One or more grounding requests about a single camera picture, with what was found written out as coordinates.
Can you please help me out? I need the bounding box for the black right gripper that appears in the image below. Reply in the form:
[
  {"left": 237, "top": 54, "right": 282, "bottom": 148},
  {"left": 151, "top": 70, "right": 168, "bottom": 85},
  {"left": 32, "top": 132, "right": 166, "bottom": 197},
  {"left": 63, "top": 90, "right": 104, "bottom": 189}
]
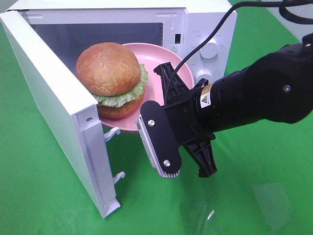
[{"left": 154, "top": 62, "right": 235, "bottom": 178}]

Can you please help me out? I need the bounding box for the small white knob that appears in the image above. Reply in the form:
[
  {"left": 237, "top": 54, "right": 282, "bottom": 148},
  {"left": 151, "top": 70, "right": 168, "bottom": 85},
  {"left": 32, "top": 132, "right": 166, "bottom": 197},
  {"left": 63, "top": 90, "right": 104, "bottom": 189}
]
[{"left": 195, "top": 70, "right": 213, "bottom": 84}]

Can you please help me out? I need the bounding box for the burger with lettuce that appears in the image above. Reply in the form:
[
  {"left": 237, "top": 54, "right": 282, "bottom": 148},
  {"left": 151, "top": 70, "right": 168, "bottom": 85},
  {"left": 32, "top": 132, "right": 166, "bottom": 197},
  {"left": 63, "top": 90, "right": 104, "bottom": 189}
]
[{"left": 76, "top": 42, "right": 149, "bottom": 119}]

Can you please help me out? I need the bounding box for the white microwave door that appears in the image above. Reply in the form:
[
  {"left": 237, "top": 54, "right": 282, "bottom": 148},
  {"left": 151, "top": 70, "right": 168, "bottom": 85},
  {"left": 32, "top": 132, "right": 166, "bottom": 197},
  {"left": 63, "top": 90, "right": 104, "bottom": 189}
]
[{"left": 0, "top": 11, "right": 125, "bottom": 217}]

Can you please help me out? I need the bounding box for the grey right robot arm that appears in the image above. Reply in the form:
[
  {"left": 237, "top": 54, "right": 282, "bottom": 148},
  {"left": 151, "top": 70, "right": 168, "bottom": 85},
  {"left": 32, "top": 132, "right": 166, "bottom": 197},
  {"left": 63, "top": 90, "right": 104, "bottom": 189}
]
[{"left": 148, "top": 34, "right": 313, "bottom": 178}]

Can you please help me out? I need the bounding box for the large white upper knob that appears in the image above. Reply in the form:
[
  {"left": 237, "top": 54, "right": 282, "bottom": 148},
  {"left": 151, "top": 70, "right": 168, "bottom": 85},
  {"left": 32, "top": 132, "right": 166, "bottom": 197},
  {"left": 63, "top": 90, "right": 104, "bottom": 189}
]
[{"left": 200, "top": 38, "right": 219, "bottom": 59}]

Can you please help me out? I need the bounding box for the white microwave oven body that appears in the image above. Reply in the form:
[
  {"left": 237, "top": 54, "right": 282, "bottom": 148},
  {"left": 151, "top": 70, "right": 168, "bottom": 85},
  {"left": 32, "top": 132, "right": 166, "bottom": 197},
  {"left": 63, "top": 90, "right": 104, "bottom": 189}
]
[{"left": 0, "top": 0, "right": 231, "bottom": 70}]

